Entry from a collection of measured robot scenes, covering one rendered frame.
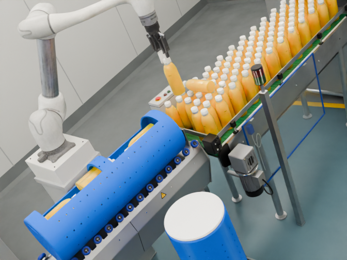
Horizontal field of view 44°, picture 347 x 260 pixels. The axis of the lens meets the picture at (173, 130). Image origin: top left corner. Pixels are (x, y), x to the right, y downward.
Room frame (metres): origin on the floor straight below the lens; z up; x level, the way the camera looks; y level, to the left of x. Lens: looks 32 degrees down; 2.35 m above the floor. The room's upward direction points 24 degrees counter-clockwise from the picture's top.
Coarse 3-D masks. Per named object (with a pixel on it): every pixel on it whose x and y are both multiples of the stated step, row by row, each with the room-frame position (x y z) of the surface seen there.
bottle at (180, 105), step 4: (180, 104) 2.26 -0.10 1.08; (184, 104) 2.26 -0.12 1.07; (180, 108) 2.25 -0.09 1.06; (184, 108) 2.25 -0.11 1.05; (180, 112) 2.26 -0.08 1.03; (184, 112) 2.25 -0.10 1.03; (180, 116) 2.27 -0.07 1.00; (184, 116) 2.25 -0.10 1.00; (184, 120) 2.25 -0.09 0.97; (188, 120) 2.25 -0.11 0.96; (184, 124) 2.26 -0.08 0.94; (188, 124) 2.25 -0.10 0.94; (188, 128) 2.25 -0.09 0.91
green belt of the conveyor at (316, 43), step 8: (344, 16) 2.79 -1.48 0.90; (336, 24) 2.72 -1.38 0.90; (328, 32) 2.66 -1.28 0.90; (312, 48) 2.54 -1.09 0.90; (304, 56) 2.49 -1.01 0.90; (296, 64) 2.44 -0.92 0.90; (288, 72) 2.39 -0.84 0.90; (272, 88) 2.29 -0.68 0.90; (256, 104) 2.20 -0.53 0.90; (248, 112) 2.15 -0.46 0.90; (240, 120) 2.11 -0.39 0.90; (192, 128) 2.24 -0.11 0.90; (232, 128) 2.06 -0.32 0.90; (192, 136) 2.16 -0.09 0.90; (224, 136) 2.03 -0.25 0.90
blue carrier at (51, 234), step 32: (160, 128) 1.91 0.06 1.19; (96, 160) 1.82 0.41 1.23; (128, 160) 1.77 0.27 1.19; (160, 160) 1.82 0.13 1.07; (96, 192) 1.64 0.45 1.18; (128, 192) 1.69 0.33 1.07; (32, 224) 1.55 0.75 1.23; (64, 224) 1.53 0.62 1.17; (96, 224) 1.57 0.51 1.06; (64, 256) 1.46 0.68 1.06
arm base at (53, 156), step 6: (66, 144) 2.27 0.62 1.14; (72, 144) 2.27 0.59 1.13; (54, 150) 2.22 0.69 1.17; (60, 150) 2.23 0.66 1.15; (66, 150) 2.24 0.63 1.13; (42, 156) 2.23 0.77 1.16; (48, 156) 2.23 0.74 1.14; (54, 156) 2.21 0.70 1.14; (60, 156) 2.21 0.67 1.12; (54, 162) 2.18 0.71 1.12
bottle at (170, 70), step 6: (168, 66) 2.13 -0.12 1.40; (174, 66) 2.14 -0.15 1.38; (168, 72) 2.12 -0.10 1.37; (174, 72) 2.12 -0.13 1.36; (168, 78) 2.13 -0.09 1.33; (174, 78) 2.12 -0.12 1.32; (180, 78) 2.14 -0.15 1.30; (174, 84) 2.12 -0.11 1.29; (180, 84) 2.13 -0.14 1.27; (174, 90) 2.13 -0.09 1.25; (180, 90) 2.12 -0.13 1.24
